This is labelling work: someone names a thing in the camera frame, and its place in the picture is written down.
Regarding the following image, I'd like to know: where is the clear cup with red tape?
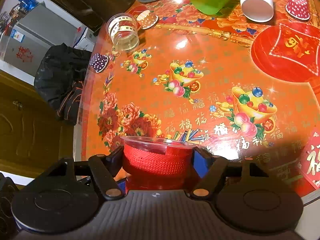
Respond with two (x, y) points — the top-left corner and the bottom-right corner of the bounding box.
(122, 136), (200, 192)

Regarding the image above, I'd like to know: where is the clear cup with yellow tape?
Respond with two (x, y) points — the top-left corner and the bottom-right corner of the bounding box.
(106, 13), (139, 53)

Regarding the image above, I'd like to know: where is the black jacket on chair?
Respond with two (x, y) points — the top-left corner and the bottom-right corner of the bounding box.
(34, 43), (91, 125)

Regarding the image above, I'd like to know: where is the purple polka dot cupcake liner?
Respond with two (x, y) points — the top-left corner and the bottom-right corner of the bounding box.
(89, 53), (110, 73)

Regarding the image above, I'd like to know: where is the silver small fridge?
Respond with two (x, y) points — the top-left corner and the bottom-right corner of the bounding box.
(1, 2), (78, 76)

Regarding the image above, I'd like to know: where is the orange polka dot cupcake liner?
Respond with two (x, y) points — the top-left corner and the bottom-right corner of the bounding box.
(137, 10), (158, 29)

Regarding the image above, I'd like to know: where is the blue water bottle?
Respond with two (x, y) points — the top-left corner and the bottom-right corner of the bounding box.
(18, 0), (39, 12)

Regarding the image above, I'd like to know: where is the red polka dot cupcake liner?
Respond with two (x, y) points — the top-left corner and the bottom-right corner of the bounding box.
(285, 0), (310, 21)

